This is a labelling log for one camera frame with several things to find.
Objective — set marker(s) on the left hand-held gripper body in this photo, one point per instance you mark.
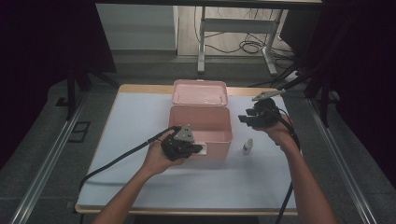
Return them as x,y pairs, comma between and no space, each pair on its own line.
177,144

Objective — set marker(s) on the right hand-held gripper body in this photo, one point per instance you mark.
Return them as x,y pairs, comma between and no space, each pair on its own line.
267,109

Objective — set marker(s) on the small white bottle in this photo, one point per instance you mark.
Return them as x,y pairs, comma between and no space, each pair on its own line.
247,147

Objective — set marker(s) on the person's left hand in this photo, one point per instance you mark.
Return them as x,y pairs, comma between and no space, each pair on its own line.
157,158

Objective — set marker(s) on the person's right hand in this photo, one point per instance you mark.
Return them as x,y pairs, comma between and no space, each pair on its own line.
278,132

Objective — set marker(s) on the white table sheet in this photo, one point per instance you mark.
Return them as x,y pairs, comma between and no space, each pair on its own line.
199,183

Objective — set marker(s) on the white power strip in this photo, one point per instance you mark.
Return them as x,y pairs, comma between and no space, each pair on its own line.
292,76

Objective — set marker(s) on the black metal stand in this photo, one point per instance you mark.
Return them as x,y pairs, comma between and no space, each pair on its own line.
71,93
323,93

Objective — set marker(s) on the wooden table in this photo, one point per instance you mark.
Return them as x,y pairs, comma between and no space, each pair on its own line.
146,89

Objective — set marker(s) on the dark floor socket plate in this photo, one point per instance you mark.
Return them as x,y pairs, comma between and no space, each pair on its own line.
79,132

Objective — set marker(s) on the dark curtain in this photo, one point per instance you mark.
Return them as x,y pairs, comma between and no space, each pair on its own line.
37,62
367,77

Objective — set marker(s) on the white cabinet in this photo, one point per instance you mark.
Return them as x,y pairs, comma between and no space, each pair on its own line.
137,26

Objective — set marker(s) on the white desk frame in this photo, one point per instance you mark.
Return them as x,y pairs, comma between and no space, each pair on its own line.
236,25

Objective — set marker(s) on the silver floor rail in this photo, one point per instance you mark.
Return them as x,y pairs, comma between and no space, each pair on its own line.
342,161
46,168

